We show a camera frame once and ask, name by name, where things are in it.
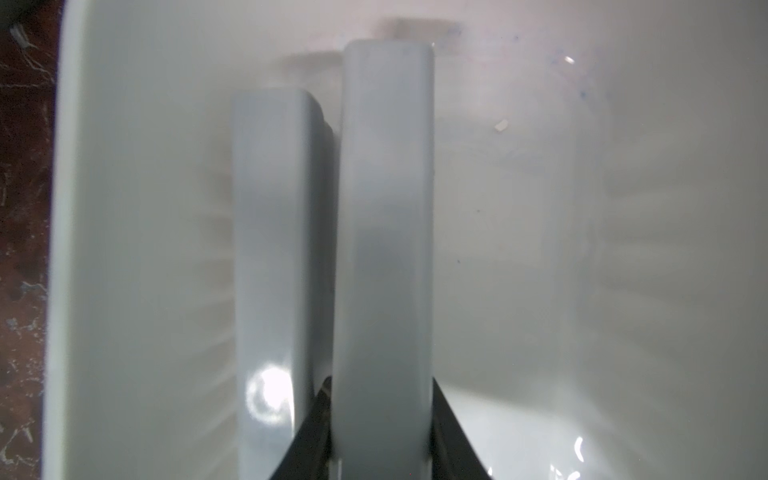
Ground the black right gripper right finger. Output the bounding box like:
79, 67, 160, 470
430, 380, 491, 480

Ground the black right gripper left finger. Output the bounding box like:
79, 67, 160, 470
270, 376, 332, 480

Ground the white plastic storage box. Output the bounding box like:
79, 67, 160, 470
42, 1, 767, 479

